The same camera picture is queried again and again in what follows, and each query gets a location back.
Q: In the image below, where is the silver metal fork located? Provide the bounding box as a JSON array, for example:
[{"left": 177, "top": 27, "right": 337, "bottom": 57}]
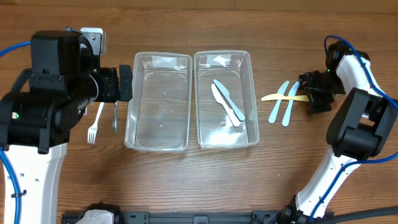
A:
[{"left": 112, "top": 101, "right": 118, "bottom": 133}]

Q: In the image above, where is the yellow plastic knife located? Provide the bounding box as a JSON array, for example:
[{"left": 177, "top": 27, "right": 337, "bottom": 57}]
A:
[{"left": 261, "top": 93, "right": 309, "bottom": 101}]

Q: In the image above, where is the white plastic fork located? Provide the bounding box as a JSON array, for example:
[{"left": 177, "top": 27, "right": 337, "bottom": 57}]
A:
[{"left": 87, "top": 102, "right": 104, "bottom": 144}]

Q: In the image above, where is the light blue plastic knife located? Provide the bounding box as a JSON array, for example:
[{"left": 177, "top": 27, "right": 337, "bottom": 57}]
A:
[{"left": 282, "top": 82, "right": 299, "bottom": 127}]

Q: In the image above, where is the mint green plastic knife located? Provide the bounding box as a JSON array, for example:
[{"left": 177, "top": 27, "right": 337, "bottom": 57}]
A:
[{"left": 268, "top": 81, "right": 289, "bottom": 124}]

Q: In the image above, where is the pale grey plastic knife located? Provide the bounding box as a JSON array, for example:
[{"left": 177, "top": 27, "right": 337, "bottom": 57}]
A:
[{"left": 213, "top": 80, "right": 246, "bottom": 121}]

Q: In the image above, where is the white plastic knife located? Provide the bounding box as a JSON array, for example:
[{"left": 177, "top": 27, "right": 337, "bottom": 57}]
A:
[{"left": 211, "top": 83, "right": 241, "bottom": 127}]

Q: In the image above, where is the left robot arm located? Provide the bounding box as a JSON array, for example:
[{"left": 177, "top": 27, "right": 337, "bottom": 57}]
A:
[{"left": 1, "top": 27, "right": 132, "bottom": 223}]

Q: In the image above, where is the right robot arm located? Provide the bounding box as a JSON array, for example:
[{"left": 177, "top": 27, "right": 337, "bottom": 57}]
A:
[{"left": 276, "top": 37, "right": 397, "bottom": 223}]

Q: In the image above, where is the left clear plastic container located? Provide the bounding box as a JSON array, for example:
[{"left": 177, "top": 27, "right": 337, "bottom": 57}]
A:
[{"left": 124, "top": 52, "right": 193, "bottom": 152}]

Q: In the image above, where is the clear plastic container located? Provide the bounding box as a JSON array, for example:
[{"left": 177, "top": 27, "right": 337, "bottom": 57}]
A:
[
  {"left": 194, "top": 50, "right": 259, "bottom": 149},
  {"left": 124, "top": 52, "right": 193, "bottom": 152}
]

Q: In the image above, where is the right clear plastic container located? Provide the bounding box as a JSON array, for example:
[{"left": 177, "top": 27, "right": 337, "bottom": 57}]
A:
[{"left": 194, "top": 50, "right": 259, "bottom": 149}]

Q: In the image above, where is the right blue cable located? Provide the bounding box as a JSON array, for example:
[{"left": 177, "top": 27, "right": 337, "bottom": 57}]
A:
[{"left": 307, "top": 34, "right": 398, "bottom": 223}]

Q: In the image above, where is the blue cable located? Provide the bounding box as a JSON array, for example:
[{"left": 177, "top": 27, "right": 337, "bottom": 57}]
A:
[
  {"left": 0, "top": 40, "right": 32, "bottom": 224},
  {"left": 307, "top": 34, "right": 398, "bottom": 223}
]

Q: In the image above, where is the left blue cable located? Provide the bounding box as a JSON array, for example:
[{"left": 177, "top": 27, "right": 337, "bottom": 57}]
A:
[{"left": 0, "top": 40, "right": 32, "bottom": 224}]

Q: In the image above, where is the black corrugated cable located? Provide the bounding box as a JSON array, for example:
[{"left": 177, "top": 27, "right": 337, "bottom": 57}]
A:
[{"left": 307, "top": 205, "right": 398, "bottom": 224}]

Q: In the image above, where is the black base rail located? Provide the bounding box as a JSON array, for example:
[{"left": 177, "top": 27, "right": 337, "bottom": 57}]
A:
[{"left": 60, "top": 202, "right": 280, "bottom": 224}]

